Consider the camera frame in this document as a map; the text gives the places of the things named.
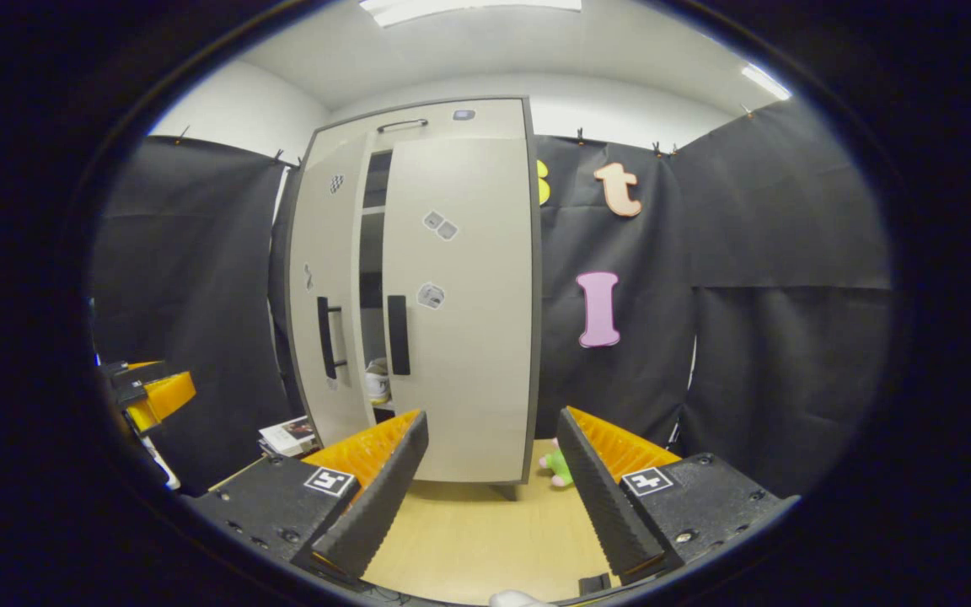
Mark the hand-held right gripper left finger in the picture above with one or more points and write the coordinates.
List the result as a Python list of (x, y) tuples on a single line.
[(376, 506)]

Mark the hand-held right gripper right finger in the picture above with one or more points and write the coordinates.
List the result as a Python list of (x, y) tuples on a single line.
[(603, 506)]

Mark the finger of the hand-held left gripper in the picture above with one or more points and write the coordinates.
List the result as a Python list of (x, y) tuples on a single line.
[(167, 396), (136, 375)]

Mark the white canvas shoe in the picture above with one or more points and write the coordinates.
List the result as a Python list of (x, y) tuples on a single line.
[(378, 384)]

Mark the shoe cabinet door square stickers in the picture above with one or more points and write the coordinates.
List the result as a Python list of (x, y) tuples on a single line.
[(469, 337)]

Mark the shoe cabinet door checkered sticker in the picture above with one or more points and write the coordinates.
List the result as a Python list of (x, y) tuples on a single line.
[(317, 253)]

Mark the grey shoe cabinet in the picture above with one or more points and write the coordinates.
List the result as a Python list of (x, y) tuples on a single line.
[(374, 253)]

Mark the grey cabinet drawer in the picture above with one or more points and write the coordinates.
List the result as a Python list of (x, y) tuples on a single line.
[(494, 128)]

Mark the pink star plush toy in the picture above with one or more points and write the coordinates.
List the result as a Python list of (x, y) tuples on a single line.
[(560, 468)]

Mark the white flat object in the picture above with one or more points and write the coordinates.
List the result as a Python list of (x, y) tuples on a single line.
[(161, 462)]

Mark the printed magazine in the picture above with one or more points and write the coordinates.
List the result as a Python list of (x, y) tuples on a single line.
[(290, 437)]

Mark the ceiling light panel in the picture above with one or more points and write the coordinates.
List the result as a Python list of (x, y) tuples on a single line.
[(469, 10), (765, 82)]

